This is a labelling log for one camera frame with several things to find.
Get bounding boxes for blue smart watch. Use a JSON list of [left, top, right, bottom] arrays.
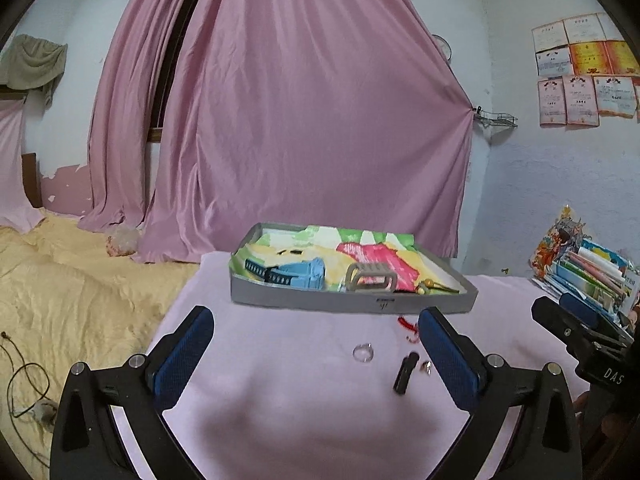
[[244, 258, 326, 290]]

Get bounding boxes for right hand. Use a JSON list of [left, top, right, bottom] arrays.
[[573, 391, 590, 414]]

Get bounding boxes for small silver earring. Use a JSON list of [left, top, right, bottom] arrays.
[[420, 361, 432, 374]]

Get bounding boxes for black lipstick tube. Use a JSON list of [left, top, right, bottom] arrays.
[[393, 351, 420, 396]]

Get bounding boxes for stack of colourful books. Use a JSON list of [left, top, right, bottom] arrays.
[[528, 205, 639, 333]]

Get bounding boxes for grey tray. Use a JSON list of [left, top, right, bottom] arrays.
[[229, 223, 477, 315]]

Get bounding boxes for yellow bed blanket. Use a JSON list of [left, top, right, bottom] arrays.
[[1, 214, 198, 479]]

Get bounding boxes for colourful cartoon tray liner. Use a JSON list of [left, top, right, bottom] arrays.
[[229, 224, 464, 295]]

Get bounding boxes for pink cloth on headboard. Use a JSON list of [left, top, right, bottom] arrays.
[[0, 101, 43, 234]]

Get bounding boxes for pink curtain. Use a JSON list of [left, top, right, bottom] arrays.
[[79, 0, 473, 262]]

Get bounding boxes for olive green cloth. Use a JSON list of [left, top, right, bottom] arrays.
[[1, 34, 68, 106]]

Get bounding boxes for red string bracelet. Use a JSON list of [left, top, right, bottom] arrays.
[[396, 314, 422, 345]]

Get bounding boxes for black cable on floor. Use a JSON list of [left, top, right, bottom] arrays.
[[0, 329, 59, 468]]

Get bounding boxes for wire wall rack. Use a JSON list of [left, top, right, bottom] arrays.
[[474, 106, 518, 129]]

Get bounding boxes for certificates on wall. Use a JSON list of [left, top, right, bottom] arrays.
[[532, 12, 639, 128]]

